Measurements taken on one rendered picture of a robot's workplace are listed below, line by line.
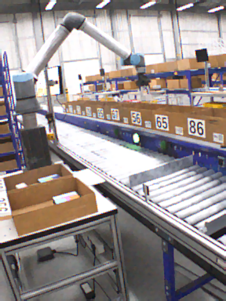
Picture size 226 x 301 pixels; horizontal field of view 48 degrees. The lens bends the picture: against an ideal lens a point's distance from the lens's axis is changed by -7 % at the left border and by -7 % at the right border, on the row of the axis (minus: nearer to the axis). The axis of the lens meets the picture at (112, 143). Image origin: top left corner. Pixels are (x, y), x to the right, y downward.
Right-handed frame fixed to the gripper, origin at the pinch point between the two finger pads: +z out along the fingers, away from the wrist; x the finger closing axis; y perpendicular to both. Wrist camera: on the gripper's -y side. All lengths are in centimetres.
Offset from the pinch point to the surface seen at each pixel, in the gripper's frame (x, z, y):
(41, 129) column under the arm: 93, 10, -12
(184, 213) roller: 60, 42, -117
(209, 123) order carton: 8, 15, -82
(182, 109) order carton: -20.7, 14.0, -22.8
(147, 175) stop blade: 51, 38, -74
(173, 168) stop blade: 32, 39, -74
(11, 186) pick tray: 123, 38, -33
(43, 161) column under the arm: 96, 33, -12
